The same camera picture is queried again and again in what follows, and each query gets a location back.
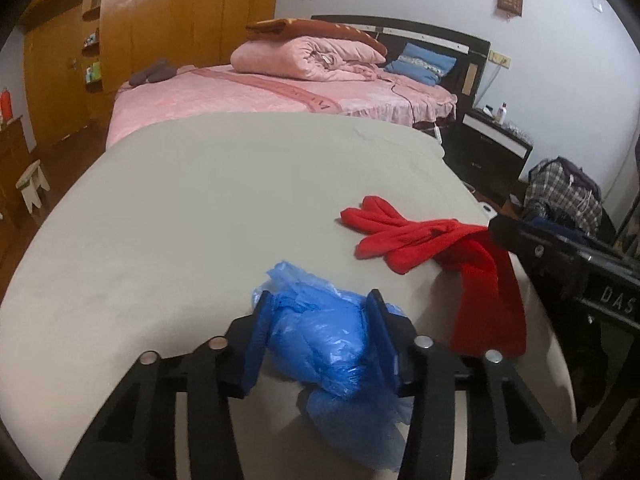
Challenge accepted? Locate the plaid cloth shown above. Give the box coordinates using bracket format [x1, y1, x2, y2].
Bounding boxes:
[527, 157, 603, 233]

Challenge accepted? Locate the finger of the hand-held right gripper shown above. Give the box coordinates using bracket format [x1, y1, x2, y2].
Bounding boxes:
[489, 216, 591, 286]

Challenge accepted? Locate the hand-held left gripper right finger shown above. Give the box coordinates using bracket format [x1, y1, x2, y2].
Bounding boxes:
[366, 289, 581, 480]

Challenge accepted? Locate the blue pillow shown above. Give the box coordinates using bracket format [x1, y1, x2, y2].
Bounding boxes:
[384, 42, 457, 86]

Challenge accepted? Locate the bed with pink sheet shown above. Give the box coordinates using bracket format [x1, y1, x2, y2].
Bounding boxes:
[106, 15, 491, 148]

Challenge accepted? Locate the blue plastic bag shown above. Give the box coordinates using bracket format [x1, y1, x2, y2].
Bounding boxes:
[250, 260, 416, 471]

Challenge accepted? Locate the wooden desk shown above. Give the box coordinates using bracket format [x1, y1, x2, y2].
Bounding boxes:
[0, 115, 38, 176]

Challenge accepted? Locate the beige tablecloth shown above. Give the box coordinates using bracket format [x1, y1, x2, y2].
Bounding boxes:
[0, 112, 576, 480]

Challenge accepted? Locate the black and white nightstand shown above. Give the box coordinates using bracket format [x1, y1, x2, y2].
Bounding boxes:
[442, 107, 533, 201]

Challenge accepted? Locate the wooden wardrobe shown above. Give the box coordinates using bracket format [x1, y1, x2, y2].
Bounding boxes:
[20, 0, 281, 146]

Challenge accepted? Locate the white wooden stool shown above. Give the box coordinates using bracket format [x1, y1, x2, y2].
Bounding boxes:
[15, 160, 51, 214]

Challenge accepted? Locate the red knit glove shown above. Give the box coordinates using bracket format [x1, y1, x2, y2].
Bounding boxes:
[341, 196, 488, 248]
[355, 225, 527, 358]

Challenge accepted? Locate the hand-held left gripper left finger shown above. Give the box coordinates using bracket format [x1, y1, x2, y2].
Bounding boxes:
[62, 292, 275, 480]

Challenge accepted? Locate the brown patterned pillow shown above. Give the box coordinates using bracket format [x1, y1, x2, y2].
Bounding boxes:
[245, 18, 388, 56]

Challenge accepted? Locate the folded pink quilt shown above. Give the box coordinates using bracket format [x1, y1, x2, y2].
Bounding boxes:
[231, 36, 386, 82]

